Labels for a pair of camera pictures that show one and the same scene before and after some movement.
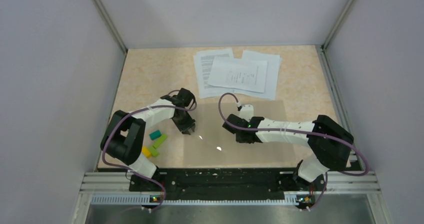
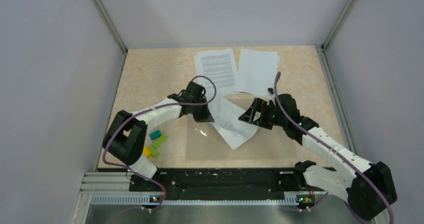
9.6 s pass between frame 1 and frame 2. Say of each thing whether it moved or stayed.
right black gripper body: moved
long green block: stayed
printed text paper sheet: stayed
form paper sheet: moved
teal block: stayed
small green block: stayed
